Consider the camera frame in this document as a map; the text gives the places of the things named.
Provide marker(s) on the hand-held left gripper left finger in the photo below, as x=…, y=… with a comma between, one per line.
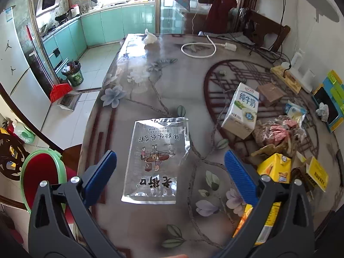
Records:
x=104, y=166

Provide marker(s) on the yellow flat board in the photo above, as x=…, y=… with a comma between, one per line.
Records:
x=289, y=82

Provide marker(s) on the black wok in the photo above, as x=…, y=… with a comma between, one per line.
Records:
x=61, y=18

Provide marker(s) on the red broom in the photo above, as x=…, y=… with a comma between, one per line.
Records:
x=60, y=91

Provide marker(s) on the dark wooden chair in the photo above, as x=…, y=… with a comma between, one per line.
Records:
x=268, y=27

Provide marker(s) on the green trash bin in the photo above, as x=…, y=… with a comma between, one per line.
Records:
x=75, y=79

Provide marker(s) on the green basin with red liner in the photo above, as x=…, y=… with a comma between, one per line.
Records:
x=40, y=172

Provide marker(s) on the white refrigerator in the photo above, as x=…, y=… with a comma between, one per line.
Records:
x=16, y=67

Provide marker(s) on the blue white snack packet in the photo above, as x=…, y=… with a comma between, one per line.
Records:
x=294, y=111

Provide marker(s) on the white crumpled tissue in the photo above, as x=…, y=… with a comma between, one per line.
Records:
x=149, y=38

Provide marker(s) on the brown cardboard box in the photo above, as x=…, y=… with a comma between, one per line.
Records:
x=270, y=94

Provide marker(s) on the yellow drink carton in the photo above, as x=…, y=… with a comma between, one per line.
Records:
x=274, y=166
x=243, y=220

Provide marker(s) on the grey dustpan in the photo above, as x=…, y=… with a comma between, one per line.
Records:
x=68, y=100

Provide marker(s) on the green white detergent bottle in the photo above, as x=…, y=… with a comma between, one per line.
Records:
x=24, y=135

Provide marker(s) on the small yellow box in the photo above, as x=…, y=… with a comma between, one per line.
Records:
x=317, y=174

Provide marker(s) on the brown paper wrapper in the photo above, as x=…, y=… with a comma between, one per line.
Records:
x=276, y=133

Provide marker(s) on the clear printed plastic bag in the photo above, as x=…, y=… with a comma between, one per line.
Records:
x=156, y=166

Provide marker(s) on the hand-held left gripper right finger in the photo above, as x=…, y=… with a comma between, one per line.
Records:
x=239, y=172

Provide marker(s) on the turquoise kitchen cabinets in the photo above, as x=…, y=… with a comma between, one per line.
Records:
x=113, y=24

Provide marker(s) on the dark red hanging garment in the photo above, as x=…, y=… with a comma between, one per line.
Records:
x=223, y=8

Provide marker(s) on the white green milk carton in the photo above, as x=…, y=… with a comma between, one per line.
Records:
x=242, y=110

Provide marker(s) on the carved ornate wooden chair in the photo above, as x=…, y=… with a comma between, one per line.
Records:
x=10, y=164

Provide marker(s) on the crumpled white paper ball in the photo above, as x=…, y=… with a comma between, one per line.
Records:
x=322, y=110

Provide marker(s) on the white power strip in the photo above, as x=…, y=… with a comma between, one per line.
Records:
x=298, y=76

